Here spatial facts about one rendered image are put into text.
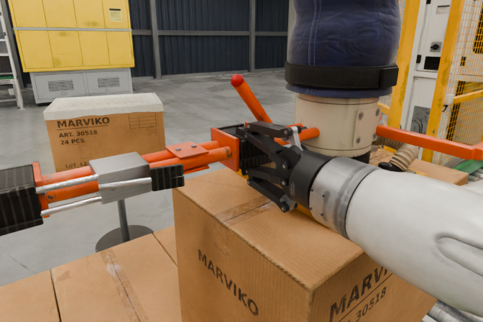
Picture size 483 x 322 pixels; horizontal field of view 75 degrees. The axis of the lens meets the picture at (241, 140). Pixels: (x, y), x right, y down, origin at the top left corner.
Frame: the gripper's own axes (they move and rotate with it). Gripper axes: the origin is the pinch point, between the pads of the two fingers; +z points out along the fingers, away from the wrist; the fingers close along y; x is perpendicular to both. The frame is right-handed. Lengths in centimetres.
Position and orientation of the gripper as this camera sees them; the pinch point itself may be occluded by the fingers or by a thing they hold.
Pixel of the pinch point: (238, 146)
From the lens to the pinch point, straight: 55.9
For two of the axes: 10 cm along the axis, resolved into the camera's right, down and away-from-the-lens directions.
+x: 8.1, -1.8, 5.5
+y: 0.1, 9.5, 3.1
